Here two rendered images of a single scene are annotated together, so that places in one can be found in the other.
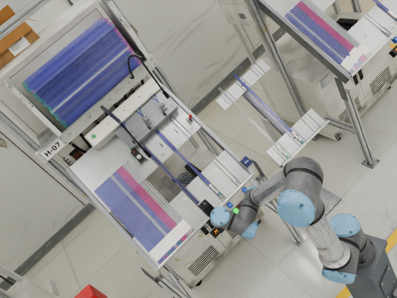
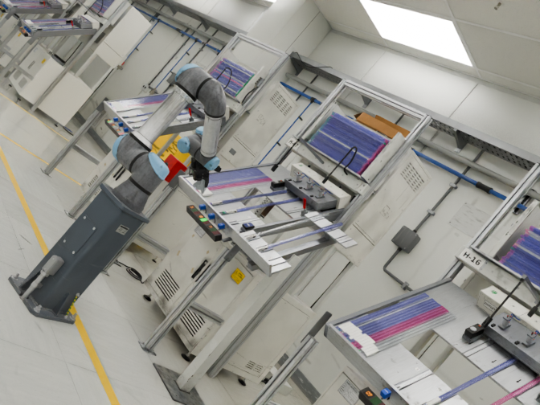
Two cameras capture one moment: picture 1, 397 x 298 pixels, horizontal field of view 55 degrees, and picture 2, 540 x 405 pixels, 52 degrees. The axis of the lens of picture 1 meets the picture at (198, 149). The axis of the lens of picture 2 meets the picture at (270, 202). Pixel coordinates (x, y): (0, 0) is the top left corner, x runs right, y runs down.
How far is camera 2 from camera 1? 2.77 m
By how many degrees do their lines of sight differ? 65
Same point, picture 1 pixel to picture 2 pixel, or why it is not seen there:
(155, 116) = (311, 192)
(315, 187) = (198, 75)
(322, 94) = (329, 394)
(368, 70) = not seen: outside the picture
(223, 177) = (239, 218)
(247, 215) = (196, 141)
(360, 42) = (383, 352)
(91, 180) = (266, 169)
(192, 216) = (212, 198)
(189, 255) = (177, 265)
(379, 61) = not seen: outside the picture
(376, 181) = not seen: outside the picture
